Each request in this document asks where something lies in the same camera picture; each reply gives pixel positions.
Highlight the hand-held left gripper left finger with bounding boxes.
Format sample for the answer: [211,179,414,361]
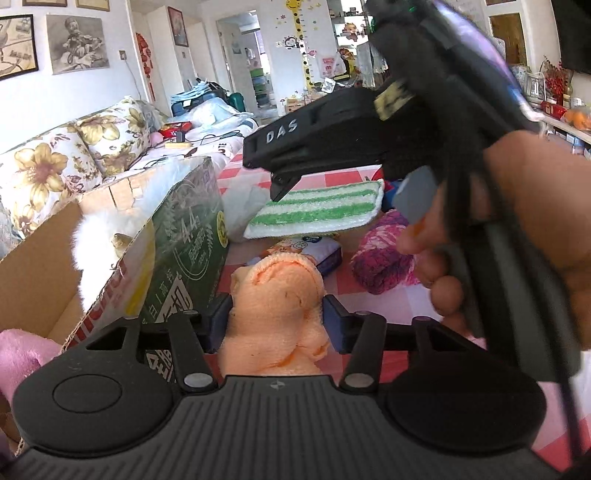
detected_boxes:
[60,293,234,394]

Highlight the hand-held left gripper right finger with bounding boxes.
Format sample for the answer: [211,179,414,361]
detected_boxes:
[323,294,490,393]

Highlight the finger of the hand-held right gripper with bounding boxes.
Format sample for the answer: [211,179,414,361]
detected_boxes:
[269,170,303,203]

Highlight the white fluffy ball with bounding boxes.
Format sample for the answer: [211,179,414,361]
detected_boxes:
[225,182,271,243]

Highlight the green striped cloth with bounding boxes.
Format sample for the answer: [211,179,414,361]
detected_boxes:
[242,179,386,240]

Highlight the orange knitted cloth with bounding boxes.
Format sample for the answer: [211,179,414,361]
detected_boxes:
[217,253,331,377]

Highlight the cartoon tissue pack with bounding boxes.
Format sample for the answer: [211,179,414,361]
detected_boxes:
[265,234,343,278]

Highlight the magenta yarn ball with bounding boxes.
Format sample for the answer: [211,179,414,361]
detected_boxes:
[351,210,428,295]

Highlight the green printed cardboard box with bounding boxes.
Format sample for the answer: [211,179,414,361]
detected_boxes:
[0,154,232,462]

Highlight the white fluffy toy with bell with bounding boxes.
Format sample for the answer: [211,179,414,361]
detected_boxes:
[71,161,185,315]

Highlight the pink fluffy cloth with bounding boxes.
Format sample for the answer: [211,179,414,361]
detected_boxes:
[0,328,63,407]

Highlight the person's right hand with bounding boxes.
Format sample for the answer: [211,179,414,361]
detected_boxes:
[397,129,591,352]

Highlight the red checkered tablecloth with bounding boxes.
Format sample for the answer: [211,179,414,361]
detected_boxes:
[203,157,591,476]

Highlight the sofa with cartoon sheet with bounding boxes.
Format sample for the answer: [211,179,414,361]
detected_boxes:
[0,96,259,241]

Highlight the bedding in plastic bag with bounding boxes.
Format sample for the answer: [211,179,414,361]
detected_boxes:
[189,99,257,134]

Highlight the dark blue suitcase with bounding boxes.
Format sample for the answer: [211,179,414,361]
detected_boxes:
[171,83,229,116]

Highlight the floral sofa cushion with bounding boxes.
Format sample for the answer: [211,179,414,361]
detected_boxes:
[0,121,101,241]
[75,96,153,178]

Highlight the small framed portrait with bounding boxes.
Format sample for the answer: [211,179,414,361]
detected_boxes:
[167,6,189,48]

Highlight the red berry branches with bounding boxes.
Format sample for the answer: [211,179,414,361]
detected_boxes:
[542,58,574,95]

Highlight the pile of oranges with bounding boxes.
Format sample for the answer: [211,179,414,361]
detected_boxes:
[562,108,591,131]

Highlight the black television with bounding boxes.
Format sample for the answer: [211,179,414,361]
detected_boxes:
[551,0,591,73]

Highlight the pencil sketch portrait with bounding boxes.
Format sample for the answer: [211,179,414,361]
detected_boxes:
[45,14,110,75]

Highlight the black framed cartoon picture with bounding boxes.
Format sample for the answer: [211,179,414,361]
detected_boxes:
[0,14,38,82]

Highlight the giraffe wall sticker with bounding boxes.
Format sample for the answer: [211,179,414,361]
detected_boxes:
[285,0,325,95]

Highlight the red knot wall decoration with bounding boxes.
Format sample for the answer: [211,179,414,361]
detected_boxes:
[136,32,156,100]

